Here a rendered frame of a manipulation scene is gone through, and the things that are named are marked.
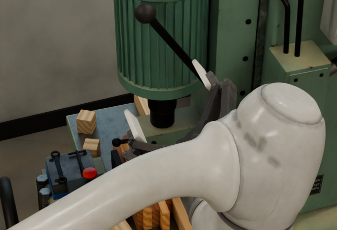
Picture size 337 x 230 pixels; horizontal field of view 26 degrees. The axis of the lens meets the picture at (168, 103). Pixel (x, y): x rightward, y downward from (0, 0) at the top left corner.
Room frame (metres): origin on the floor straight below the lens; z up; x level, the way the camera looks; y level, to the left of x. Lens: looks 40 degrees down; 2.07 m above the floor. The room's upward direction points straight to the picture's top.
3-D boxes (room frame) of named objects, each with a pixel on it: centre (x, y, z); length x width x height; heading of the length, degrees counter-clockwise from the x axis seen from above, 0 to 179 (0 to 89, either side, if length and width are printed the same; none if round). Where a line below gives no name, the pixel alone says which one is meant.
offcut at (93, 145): (1.22, 0.18, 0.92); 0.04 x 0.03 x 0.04; 173
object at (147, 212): (1.10, 0.07, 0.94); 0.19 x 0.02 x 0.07; 17
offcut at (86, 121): (1.32, 0.20, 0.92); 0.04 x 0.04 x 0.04; 76
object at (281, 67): (1.07, -0.24, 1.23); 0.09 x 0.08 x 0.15; 107
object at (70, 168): (1.07, 0.19, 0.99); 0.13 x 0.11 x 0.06; 17
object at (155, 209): (1.13, 0.06, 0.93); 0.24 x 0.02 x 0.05; 17
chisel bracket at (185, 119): (1.16, -0.01, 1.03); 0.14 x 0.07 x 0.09; 107
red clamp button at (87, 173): (1.05, 0.16, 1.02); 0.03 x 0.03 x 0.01
